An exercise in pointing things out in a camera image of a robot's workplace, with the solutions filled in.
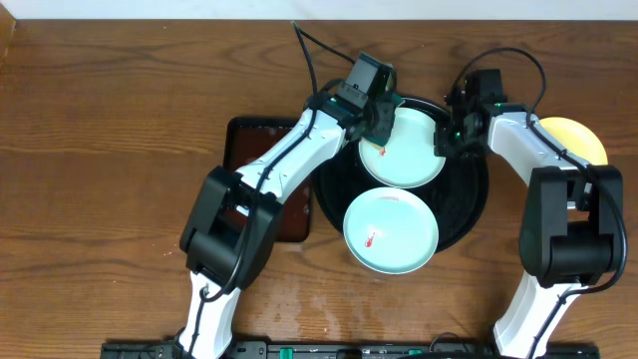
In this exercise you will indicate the yellow plate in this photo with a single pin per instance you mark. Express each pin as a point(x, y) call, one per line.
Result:
point(577, 138)

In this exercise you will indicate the round black tray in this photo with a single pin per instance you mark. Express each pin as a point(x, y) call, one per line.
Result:
point(457, 195)

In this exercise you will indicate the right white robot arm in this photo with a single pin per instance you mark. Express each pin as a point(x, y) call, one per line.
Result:
point(573, 240)

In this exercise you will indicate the pale green plate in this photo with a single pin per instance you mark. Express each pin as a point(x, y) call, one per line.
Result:
point(408, 159)

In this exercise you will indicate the rectangular brown water tray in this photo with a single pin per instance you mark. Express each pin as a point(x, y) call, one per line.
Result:
point(247, 138)

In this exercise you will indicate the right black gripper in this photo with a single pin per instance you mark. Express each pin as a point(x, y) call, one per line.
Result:
point(443, 146)

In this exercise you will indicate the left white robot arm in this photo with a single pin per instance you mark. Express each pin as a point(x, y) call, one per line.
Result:
point(231, 229)

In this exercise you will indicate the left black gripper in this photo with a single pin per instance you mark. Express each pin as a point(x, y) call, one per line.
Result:
point(381, 123)

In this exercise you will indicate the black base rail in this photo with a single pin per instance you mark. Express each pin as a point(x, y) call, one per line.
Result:
point(263, 350)

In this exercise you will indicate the light blue plate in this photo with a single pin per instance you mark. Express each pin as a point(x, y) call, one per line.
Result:
point(391, 230)

